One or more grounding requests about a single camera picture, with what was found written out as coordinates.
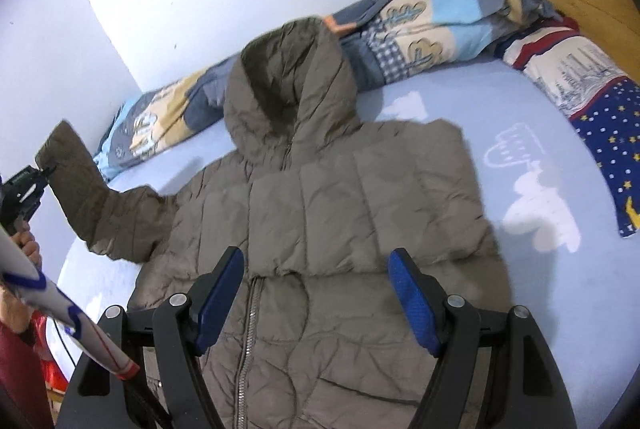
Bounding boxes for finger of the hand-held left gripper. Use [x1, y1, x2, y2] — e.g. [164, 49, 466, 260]
[0, 165, 48, 237]

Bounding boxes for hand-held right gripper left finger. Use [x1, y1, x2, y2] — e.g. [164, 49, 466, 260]
[57, 246, 246, 429]

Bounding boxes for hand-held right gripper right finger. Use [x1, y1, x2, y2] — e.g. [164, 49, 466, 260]
[389, 247, 583, 429]

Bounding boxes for brown hooded puffer jacket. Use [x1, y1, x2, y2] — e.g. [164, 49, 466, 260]
[35, 15, 513, 429]

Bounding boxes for person's left forearm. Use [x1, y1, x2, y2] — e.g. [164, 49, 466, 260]
[0, 286, 33, 335]

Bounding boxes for person's left hand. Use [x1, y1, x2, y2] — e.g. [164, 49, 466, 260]
[10, 229, 42, 272]

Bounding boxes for red object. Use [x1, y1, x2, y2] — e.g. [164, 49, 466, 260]
[32, 313, 70, 391]

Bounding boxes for person's dark red pants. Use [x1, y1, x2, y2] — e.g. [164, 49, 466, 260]
[0, 321, 56, 429]

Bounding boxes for light blue cloud bed sheet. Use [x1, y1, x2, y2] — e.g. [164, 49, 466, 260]
[47, 54, 640, 429]

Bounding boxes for patchwork fleece blanket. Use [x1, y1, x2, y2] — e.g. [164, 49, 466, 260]
[92, 0, 558, 182]

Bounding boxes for star and stripe printed pillow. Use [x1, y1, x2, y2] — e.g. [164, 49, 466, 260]
[492, 16, 640, 240]

